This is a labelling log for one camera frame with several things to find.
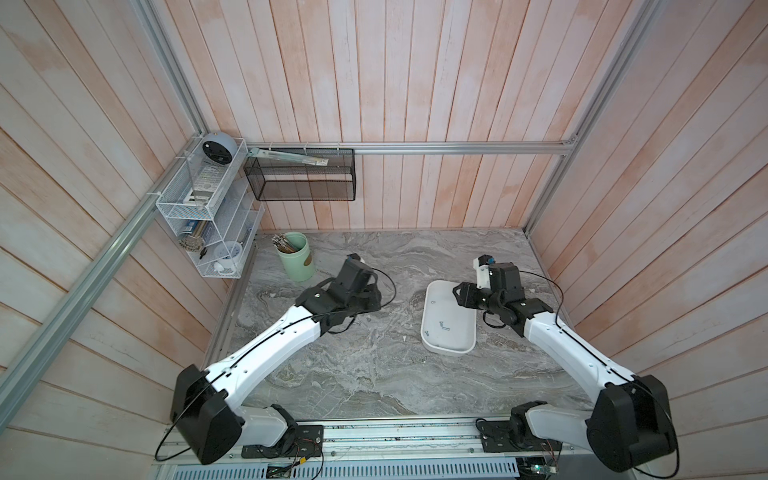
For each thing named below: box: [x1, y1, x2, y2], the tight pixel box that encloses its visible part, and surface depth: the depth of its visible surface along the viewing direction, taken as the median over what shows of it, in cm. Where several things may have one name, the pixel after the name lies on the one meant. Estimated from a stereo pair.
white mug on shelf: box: [213, 240, 243, 275], surface depth 92 cm
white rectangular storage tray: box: [421, 280, 477, 355], surface depth 94 cm
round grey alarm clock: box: [202, 132, 237, 164], surface depth 83 cm
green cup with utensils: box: [271, 231, 315, 282], surface depth 98 cm
